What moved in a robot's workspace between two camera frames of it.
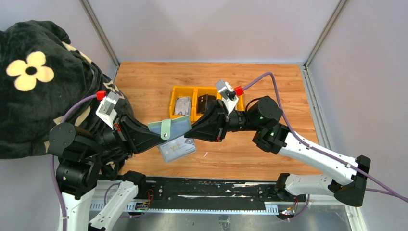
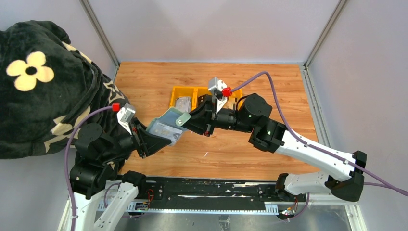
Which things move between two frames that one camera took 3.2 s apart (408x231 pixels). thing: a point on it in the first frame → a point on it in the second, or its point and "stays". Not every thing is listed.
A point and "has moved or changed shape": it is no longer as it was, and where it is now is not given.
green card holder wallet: (173, 131) has moved or changed shape
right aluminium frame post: (308, 77) stays
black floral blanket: (44, 81) stays
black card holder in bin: (203, 101) stays
